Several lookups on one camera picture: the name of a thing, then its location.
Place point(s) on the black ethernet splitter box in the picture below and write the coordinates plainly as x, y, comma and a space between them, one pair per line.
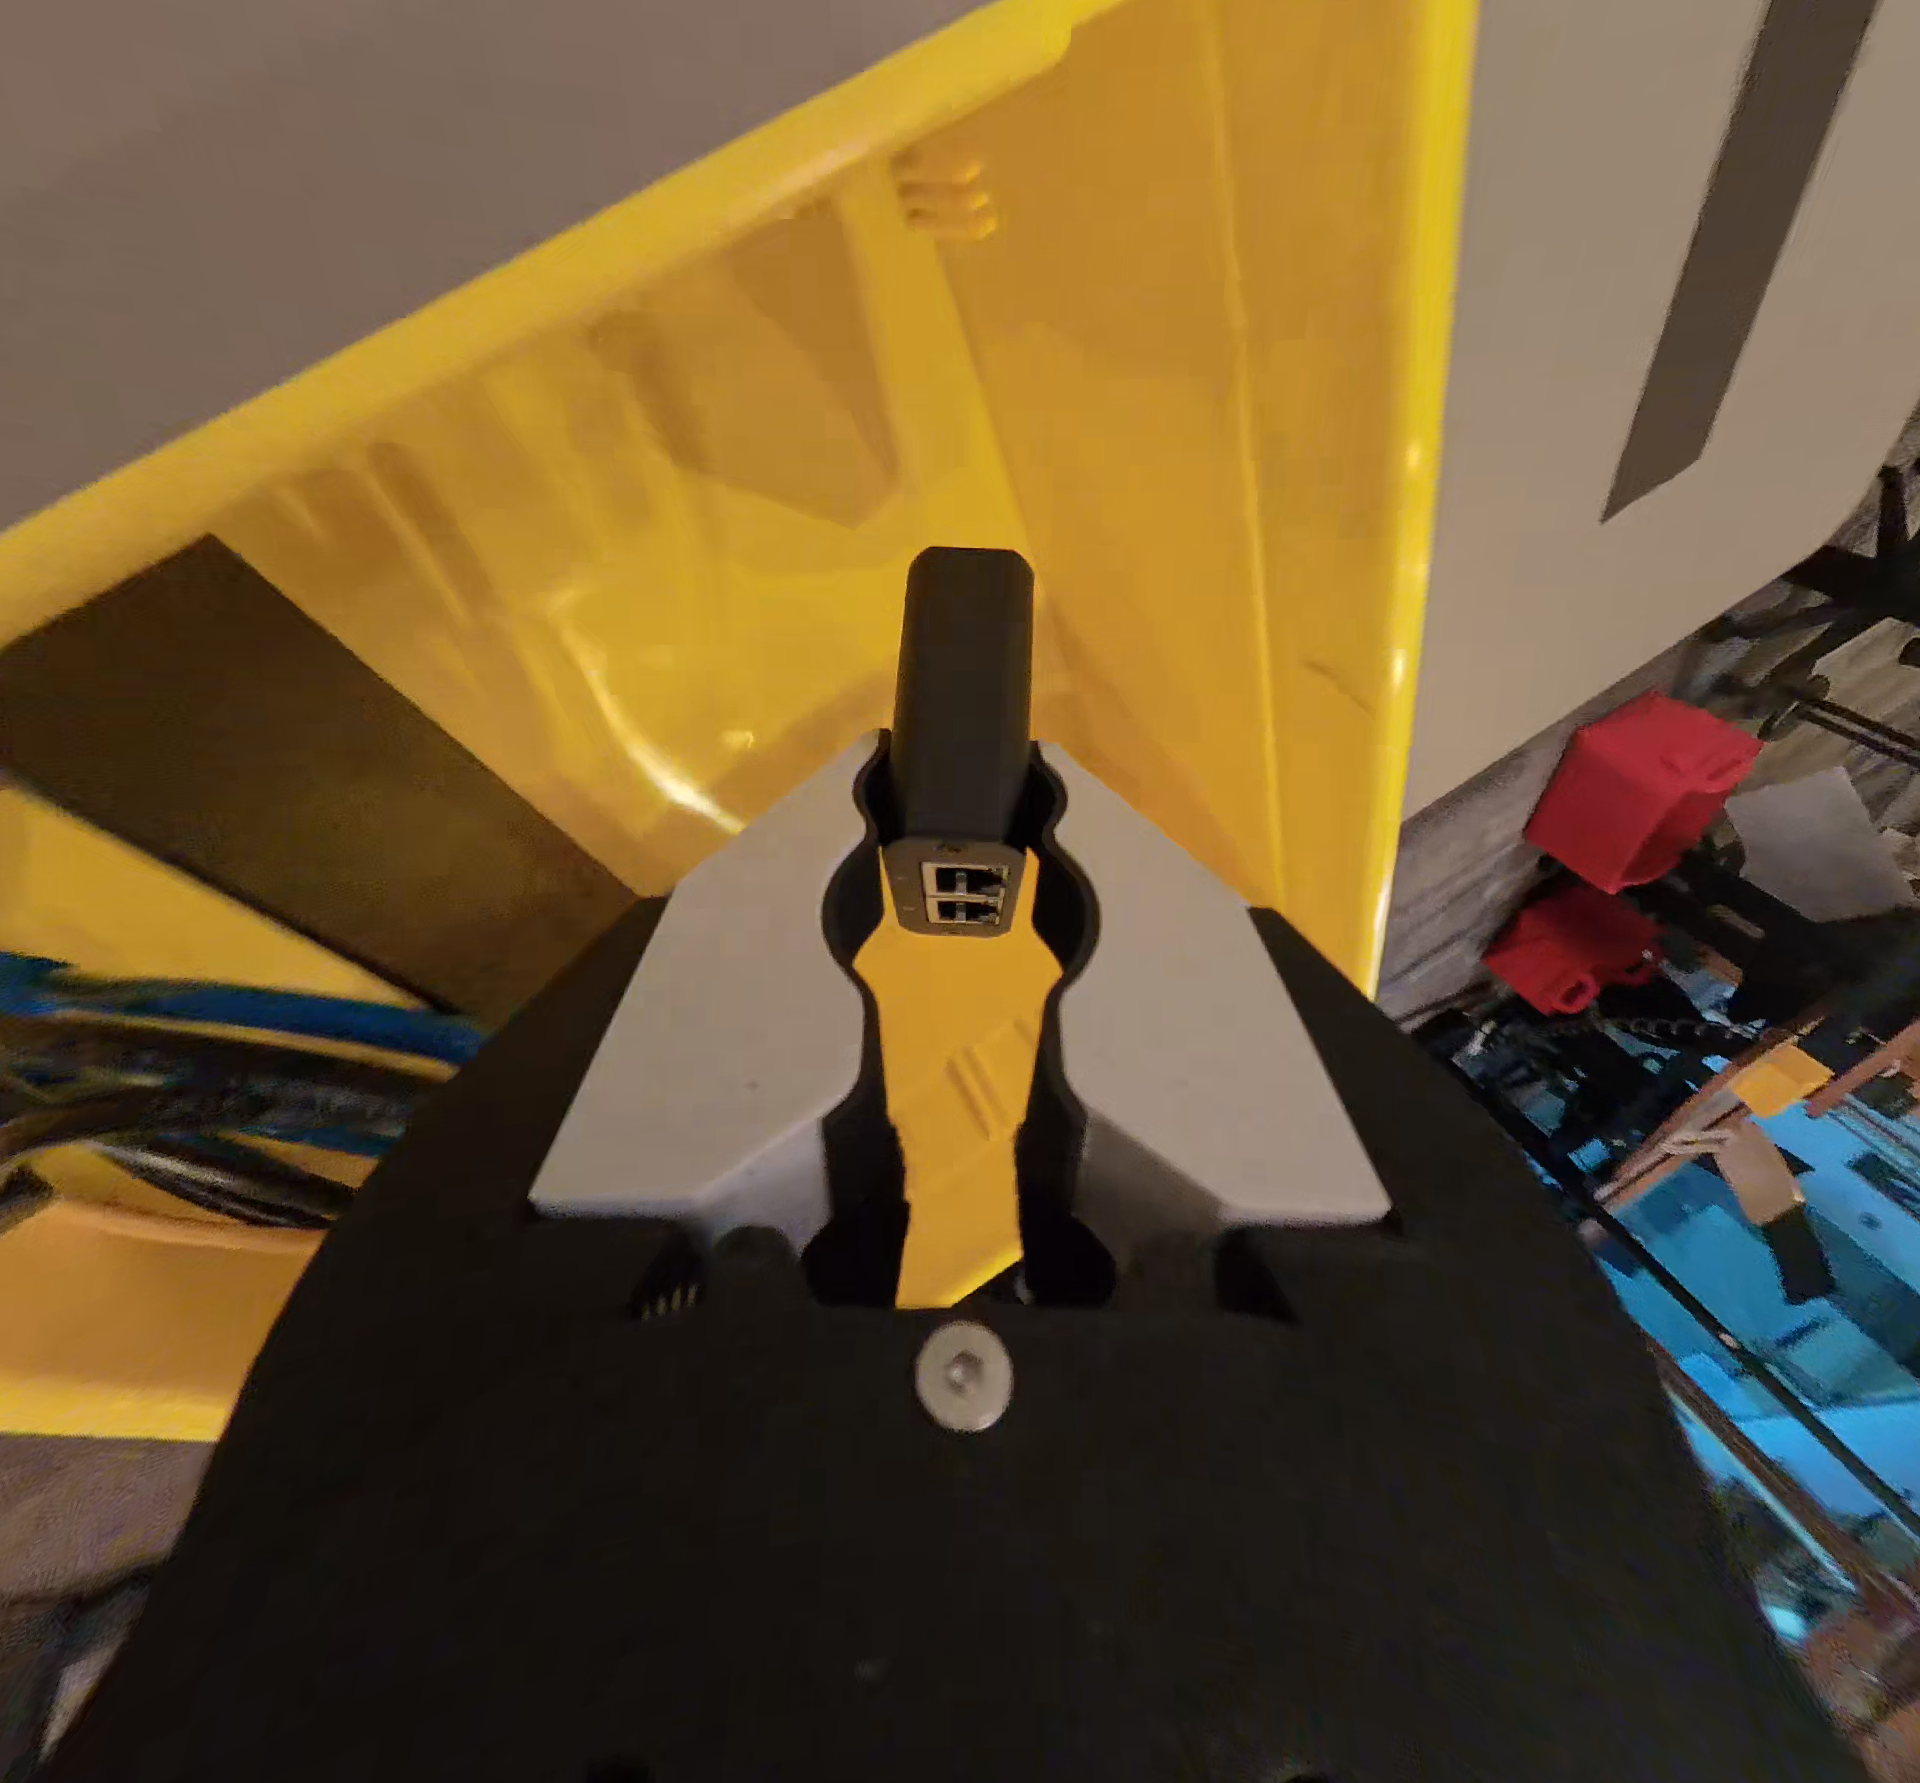
960, 701

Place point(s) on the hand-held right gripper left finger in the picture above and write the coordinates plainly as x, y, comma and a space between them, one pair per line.
718, 1053

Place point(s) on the black bin divider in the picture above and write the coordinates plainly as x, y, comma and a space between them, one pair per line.
303, 764

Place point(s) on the yellow plastic bin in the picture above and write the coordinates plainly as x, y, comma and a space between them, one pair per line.
1123, 391

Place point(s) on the red plastic bin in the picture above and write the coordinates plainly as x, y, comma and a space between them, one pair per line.
1575, 952
1640, 795

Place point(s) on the grey box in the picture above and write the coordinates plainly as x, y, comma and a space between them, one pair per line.
1814, 840

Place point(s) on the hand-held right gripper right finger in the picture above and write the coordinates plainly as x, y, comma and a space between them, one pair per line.
1201, 1062

